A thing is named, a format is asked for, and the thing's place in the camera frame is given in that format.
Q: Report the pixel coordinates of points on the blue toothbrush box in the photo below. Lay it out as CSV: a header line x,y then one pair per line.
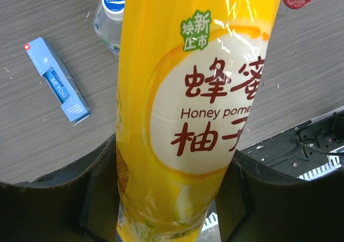
x,y
51,68

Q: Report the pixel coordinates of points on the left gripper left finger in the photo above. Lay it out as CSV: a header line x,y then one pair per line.
x,y
78,202

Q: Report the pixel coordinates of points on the small blue-label water bottle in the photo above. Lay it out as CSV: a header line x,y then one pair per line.
x,y
108,22

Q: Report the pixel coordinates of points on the yellow juice bottle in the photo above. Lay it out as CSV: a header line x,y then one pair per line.
x,y
188,74

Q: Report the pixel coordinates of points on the white cable duct strip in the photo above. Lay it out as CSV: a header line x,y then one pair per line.
x,y
333,163

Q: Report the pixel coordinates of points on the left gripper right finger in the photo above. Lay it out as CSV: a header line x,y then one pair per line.
x,y
257,203

